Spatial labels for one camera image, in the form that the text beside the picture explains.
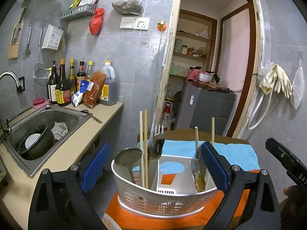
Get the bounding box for bag of dried goods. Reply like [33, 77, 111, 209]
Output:
[111, 0, 143, 16]

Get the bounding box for cream rubber gloves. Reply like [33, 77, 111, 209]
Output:
[259, 64, 292, 99]

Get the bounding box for red plastic bag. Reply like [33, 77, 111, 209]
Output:
[89, 8, 105, 35]

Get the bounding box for dark sauce bottle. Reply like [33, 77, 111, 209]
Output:
[55, 59, 71, 106]

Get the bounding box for hanging mesh strainer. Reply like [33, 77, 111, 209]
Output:
[33, 27, 49, 86]

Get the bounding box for silver ladle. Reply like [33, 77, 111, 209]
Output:
[115, 147, 143, 184]

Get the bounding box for gold spoon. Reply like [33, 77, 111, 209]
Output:
[191, 146, 208, 192]

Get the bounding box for white plastic utensil caddy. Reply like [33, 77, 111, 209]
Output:
[111, 155, 218, 219]

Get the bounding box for white hose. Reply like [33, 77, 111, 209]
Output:
[247, 88, 274, 130]

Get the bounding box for silver steel spoon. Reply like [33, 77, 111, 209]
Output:
[148, 133, 165, 189]

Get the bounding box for chrome faucet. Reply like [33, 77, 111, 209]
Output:
[0, 71, 26, 94]

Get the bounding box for wooden storage shelf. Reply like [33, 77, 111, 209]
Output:
[170, 9, 218, 78]

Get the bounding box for clear plastic bag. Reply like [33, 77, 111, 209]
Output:
[290, 56, 305, 110]

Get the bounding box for orange cloth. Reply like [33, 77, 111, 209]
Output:
[101, 156, 261, 230]

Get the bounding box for blue white packet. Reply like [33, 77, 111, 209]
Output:
[71, 80, 89, 107]

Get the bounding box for beige countertop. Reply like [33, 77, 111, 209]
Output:
[1, 101, 124, 229]

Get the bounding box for large soy sauce jug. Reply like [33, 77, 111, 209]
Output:
[98, 60, 118, 106]

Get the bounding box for brown spice packet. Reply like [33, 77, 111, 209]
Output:
[82, 71, 106, 109]

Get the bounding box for small silver spoon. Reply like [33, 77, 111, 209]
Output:
[149, 122, 164, 139]

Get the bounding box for light blue cloth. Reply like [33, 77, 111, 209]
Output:
[159, 140, 260, 174]

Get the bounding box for black pot in sink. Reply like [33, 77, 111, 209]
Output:
[17, 124, 56, 160]

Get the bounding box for grey wall basket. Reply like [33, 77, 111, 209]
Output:
[60, 4, 97, 21]

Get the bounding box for dark grey cabinet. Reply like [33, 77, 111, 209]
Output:
[174, 81, 236, 136]

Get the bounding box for white wall socket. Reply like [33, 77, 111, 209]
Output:
[120, 17, 150, 31]

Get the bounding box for person's right hand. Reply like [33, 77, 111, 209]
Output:
[279, 185, 306, 229]

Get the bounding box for steel sink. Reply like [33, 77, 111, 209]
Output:
[1, 105, 90, 178]

